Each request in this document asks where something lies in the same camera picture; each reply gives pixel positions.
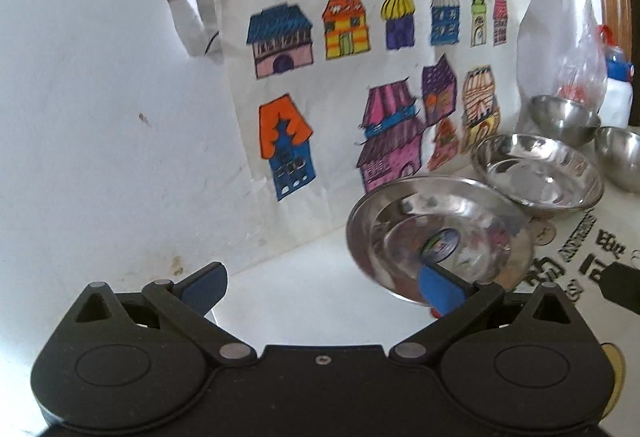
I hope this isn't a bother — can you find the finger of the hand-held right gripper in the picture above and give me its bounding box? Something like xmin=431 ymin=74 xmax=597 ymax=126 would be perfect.
xmin=599 ymin=261 xmax=640 ymax=314

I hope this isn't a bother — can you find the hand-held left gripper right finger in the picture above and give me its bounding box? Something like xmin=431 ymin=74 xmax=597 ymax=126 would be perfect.
xmin=387 ymin=262 xmax=576 ymax=363

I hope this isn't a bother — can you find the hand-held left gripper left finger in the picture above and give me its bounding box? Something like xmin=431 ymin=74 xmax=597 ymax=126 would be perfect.
xmin=72 ymin=261 xmax=257 ymax=363

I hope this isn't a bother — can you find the steel plate with sticker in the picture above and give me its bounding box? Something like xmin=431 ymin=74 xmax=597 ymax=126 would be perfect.
xmin=346 ymin=174 xmax=536 ymax=305

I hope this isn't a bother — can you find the steel bowl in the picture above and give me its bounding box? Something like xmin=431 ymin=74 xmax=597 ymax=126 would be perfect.
xmin=594 ymin=126 xmax=640 ymax=193
xmin=529 ymin=94 xmax=602 ymax=148
xmin=472 ymin=133 xmax=605 ymax=218

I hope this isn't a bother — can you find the white printed tablecloth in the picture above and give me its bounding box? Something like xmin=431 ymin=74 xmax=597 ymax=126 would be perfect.
xmin=515 ymin=117 xmax=640 ymax=418

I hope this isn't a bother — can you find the white bottle with blue cap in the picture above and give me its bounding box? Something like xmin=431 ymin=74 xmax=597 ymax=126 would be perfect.
xmin=597 ymin=24 xmax=639 ymax=129

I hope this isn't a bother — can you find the coloured houses drawing paper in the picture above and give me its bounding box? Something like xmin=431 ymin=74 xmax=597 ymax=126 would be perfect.
xmin=211 ymin=0 xmax=532 ymax=249

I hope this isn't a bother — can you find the red round object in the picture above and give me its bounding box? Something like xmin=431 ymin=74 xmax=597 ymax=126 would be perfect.
xmin=559 ymin=80 xmax=593 ymax=104

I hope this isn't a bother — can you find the clear plastic bag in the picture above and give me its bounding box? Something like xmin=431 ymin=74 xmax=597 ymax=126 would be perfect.
xmin=555 ymin=0 xmax=608 ymax=112

